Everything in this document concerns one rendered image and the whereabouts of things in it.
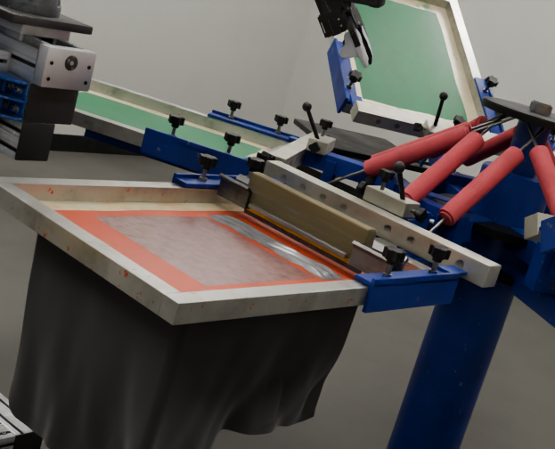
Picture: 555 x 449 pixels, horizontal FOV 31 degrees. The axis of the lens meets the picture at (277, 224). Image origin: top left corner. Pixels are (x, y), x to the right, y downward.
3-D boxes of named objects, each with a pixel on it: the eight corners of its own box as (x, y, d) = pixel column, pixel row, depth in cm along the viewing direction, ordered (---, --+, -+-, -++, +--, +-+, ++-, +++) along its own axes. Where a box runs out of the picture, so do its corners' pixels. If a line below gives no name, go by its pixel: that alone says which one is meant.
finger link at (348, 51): (348, 74, 239) (336, 37, 239) (371, 65, 237) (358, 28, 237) (344, 74, 236) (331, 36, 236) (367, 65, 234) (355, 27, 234)
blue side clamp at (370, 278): (365, 314, 191) (376, 280, 189) (346, 302, 194) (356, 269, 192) (451, 303, 213) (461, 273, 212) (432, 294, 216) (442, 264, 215)
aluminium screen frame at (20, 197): (172, 325, 156) (178, 303, 155) (-20, 194, 192) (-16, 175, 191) (449, 296, 214) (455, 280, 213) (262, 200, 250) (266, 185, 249)
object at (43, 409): (126, 528, 177) (185, 305, 166) (-6, 405, 205) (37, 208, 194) (139, 524, 179) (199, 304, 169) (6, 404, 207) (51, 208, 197)
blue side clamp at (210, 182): (180, 208, 226) (187, 179, 224) (166, 201, 229) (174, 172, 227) (270, 209, 248) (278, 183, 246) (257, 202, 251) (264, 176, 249)
